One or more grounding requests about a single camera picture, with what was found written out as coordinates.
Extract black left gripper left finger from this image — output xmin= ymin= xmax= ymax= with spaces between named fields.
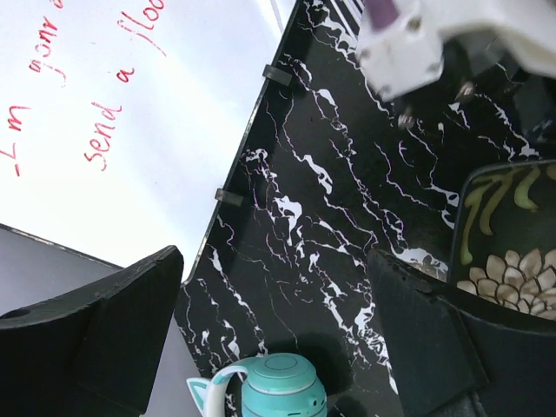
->
xmin=1 ymin=246 xmax=183 ymax=416

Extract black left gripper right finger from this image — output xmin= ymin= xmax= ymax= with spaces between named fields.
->
xmin=367 ymin=250 xmax=555 ymax=416

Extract black floral square plate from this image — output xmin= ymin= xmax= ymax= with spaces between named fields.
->
xmin=447 ymin=160 xmax=555 ymax=321

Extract white wire dish rack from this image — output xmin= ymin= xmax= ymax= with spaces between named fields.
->
xmin=329 ymin=0 xmax=364 ymax=36

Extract teal cat ear headphones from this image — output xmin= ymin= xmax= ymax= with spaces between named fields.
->
xmin=186 ymin=353 xmax=328 ymax=417

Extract black marble mat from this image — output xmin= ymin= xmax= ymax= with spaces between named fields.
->
xmin=175 ymin=1 xmax=555 ymax=416

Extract white whiteboard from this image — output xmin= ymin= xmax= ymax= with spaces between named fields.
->
xmin=1 ymin=0 xmax=294 ymax=271

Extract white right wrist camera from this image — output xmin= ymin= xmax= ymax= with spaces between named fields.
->
xmin=356 ymin=1 xmax=555 ymax=101

